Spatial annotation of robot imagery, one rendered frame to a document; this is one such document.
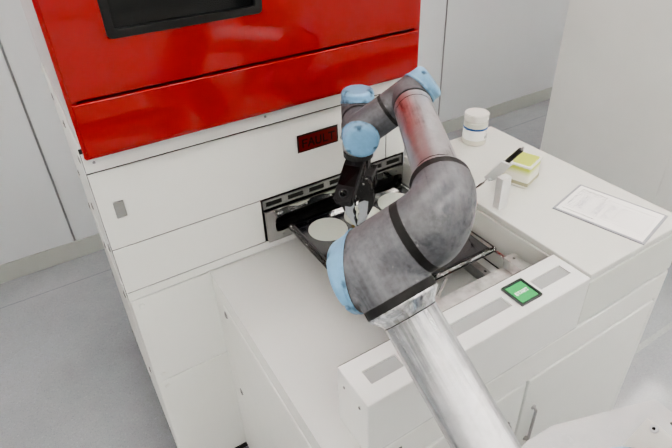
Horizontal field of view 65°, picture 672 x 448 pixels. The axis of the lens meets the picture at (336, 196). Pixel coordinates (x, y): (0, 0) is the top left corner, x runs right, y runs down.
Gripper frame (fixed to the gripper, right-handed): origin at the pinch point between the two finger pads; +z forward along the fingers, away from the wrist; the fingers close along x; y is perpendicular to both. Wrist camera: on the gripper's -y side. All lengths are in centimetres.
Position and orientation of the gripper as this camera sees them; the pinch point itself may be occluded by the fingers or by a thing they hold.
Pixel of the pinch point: (356, 223)
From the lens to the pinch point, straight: 134.0
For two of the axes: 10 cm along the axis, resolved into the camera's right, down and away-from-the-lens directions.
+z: 0.3, 8.4, 5.4
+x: -9.5, -1.4, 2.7
